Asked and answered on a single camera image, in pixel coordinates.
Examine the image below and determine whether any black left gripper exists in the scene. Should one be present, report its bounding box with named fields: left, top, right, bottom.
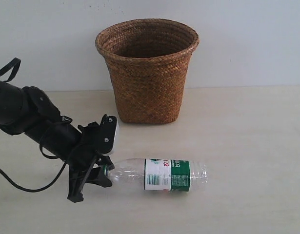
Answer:
left=67, top=122, right=115, bottom=203

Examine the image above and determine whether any clear plastic bottle green label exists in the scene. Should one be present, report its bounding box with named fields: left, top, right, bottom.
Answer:
left=103, top=158, right=208, bottom=193

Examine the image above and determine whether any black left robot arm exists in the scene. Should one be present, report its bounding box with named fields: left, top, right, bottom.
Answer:
left=0, top=80, right=118, bottom=203

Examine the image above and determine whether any brown woven straw basket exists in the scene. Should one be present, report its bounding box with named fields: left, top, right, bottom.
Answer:
left=95, top=18, right=200, bottom=124

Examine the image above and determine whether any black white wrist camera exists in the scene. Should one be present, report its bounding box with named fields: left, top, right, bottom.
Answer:
left=98, top=114, right=119, bottom=156

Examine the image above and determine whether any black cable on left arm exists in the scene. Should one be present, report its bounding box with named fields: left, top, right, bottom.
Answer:
left=0, top=126, right=75, bottom=193

